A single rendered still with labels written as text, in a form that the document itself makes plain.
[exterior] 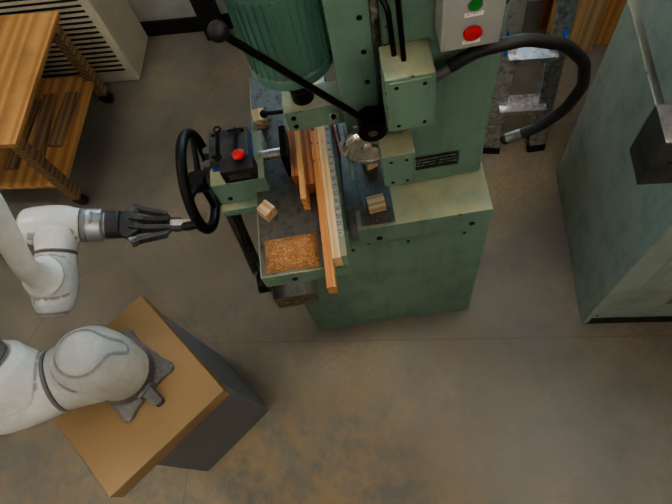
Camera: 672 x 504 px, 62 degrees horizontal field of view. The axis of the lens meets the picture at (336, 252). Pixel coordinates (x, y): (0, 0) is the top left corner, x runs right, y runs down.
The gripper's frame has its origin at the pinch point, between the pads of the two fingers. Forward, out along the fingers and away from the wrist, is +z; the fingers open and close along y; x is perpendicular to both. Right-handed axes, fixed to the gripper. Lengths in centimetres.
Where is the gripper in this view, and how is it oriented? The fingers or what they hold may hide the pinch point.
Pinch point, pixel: (183, 224)
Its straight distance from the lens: 162.3
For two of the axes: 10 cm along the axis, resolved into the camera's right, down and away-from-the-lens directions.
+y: -1.2, -9.0, 4.1
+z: 9.7, -0.2, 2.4
